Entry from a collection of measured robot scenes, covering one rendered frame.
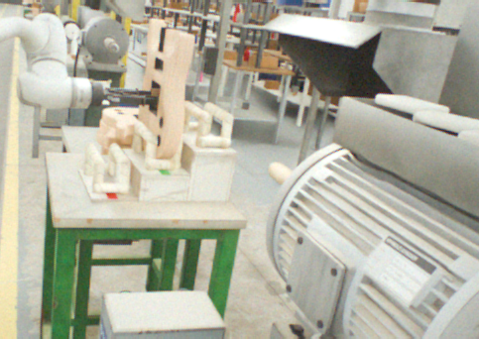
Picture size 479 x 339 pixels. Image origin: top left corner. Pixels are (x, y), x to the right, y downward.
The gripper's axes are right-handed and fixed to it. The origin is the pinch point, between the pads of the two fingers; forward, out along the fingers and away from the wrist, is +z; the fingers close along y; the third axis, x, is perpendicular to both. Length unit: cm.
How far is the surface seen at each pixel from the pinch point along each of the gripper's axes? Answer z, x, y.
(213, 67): 63, -1, -103
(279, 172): 1, 3, 80
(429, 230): -6, 11, 122
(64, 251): -28, -40, 25
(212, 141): 17.6, -10.1, 11.3
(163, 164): 2.2, -18.1, 11.4
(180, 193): 8.4, -26.9, 13.9
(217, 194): 21.1, -27.2, 13.9
